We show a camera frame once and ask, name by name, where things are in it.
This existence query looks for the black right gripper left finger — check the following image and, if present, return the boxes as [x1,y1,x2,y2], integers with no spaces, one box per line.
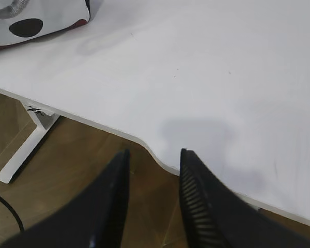
[0,149,130,248]

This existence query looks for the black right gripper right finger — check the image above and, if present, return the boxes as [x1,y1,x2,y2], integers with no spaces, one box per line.
[179,149,310,247]

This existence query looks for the navy blue lunch bag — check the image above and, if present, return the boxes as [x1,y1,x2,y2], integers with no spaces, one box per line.
[0,0,102,50]

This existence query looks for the white left table leg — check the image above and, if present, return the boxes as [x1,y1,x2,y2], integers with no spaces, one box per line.
[0,102,60,184]

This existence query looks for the black floor cables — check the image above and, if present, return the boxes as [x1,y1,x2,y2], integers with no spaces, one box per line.
[0,190,25,233]

